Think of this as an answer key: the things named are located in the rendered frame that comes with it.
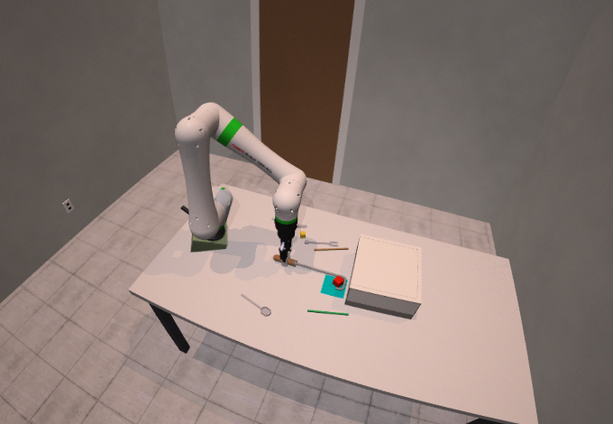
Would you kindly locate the teal square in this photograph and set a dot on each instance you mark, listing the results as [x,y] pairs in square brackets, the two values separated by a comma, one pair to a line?
[329,289]

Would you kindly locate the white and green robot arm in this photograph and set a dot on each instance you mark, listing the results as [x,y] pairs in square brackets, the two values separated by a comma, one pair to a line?
[193,135]

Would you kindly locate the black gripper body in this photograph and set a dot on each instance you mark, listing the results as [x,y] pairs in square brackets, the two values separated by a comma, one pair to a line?
[285,237]

